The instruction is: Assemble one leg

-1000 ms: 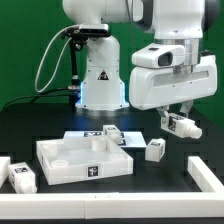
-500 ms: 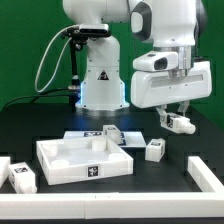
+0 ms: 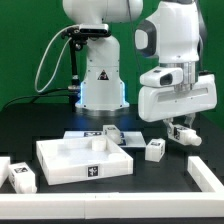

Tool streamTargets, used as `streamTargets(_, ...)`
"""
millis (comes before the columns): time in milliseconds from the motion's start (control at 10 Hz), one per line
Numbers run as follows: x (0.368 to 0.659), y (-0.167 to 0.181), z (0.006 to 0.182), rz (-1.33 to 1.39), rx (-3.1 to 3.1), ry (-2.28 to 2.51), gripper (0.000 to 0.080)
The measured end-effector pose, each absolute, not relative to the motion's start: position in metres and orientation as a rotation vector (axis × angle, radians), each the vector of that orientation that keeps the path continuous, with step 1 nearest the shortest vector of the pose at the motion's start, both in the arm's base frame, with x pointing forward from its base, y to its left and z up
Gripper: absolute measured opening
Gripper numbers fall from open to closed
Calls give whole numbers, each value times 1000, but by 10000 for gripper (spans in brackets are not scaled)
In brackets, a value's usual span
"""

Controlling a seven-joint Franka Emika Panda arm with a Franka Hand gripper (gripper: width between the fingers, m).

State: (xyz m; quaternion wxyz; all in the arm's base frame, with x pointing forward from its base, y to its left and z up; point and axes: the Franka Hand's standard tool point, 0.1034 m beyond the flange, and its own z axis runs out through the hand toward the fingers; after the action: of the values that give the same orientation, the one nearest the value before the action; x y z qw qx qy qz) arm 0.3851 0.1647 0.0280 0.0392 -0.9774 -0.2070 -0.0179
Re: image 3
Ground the white tag paper sheet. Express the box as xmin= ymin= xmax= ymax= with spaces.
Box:
xmin=63 ymin=131 xmax=146 ymax=148

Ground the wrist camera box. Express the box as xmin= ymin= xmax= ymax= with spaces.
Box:
xmin=140 ymin=66 xmax=183 ymax=88

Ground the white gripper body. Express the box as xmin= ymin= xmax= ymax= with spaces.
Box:
xmin=138 ymin=74 xmax=217 ymax=122

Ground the white U-shaped fence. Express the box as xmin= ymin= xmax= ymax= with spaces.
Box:
xmin=0 ymin=156 xmax=224 ymax=220

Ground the white square tabletop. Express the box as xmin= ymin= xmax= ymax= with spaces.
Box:
xmin=36 ymin=136 xmax=133 ymax=185

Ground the black cable on table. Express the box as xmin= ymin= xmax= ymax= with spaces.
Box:
xmin=1 ymin=87 xmax=73 ymax=111

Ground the black camera on stand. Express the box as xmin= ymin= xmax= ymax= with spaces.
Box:
xmin=61 ymin=24 xmax=111 ymax=106

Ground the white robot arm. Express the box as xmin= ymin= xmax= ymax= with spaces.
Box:
xmin=62 ymin=0 xmax=217 ymax=135

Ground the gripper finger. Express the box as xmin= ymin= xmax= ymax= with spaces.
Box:
xmin=163 ymin=119 xmax=174 ymax=137
xmin=185 ymin=113 xmax=196 ymax=128

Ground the grey camera cable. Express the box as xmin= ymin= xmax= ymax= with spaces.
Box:
xmin=34 ymin=24 xmax=78 ymax=94

